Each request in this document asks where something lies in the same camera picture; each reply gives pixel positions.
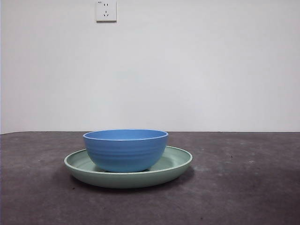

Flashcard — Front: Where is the blue ribbed bowl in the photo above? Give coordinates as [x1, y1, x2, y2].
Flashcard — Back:
[82, 129, 169, 173]

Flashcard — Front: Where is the pale green round plate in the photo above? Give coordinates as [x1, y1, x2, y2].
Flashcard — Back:
[64, 145, 194, 189]

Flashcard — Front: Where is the white wall socket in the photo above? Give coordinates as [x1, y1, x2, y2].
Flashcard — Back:
[96, 0, 117, 23]

